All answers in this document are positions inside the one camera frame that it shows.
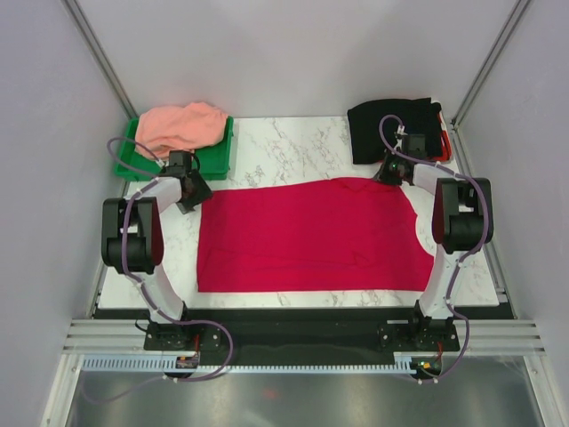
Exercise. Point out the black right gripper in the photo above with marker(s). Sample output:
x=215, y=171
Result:
x=382, y=175

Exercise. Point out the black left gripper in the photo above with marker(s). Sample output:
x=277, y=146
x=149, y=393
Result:
x=204, y=193

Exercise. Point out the crimson red t shirt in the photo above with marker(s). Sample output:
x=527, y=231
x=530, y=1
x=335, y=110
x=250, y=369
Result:
x=334, y=235

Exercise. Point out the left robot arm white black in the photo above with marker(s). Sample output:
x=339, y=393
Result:
x=132, y=240

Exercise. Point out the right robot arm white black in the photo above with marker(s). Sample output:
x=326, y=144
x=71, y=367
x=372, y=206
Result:
x=461, y=221

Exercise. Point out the folded black t shirt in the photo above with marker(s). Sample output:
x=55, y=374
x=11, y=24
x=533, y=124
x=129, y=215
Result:
x=418, y=116

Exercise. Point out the folded red t shirt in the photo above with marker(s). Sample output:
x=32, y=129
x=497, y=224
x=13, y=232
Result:
x=446, y=145

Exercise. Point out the salmon pink t shirt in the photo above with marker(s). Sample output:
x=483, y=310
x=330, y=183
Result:
x=195, y=126

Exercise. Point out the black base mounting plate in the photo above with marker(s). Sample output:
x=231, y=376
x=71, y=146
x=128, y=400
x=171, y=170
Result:
x=305, y=337

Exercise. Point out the grey slotted cable duct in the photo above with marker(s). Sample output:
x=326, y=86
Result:
x=189, y=365

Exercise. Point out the right aluminium frame post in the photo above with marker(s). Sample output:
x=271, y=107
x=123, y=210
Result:
x=508, y=29

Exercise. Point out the aluminium frame post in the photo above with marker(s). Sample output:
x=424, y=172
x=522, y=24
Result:
x=508, y=29
x=85, y=29

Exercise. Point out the left aluminium frame post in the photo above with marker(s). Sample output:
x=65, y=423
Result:
x=85, y=29

